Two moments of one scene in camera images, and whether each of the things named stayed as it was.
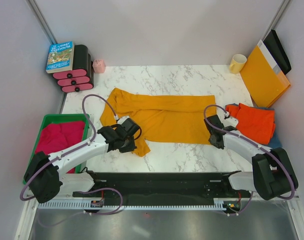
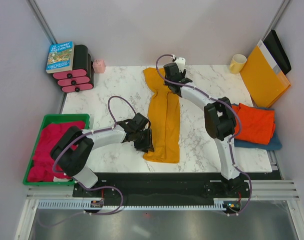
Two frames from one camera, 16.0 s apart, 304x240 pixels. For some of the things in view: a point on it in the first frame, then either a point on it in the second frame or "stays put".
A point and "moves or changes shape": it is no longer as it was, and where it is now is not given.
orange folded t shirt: [256, 123] stays put
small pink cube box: [98, 66] stays put
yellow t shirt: [167, 118] moves or changes shape
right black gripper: [218, 146] → [166, 82]
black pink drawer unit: [82, 78] stays put
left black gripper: [130, 148] → [147, 145]
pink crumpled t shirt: [55, 136] stays put
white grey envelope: [270, 57] stays put
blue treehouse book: [60, 57] stays put
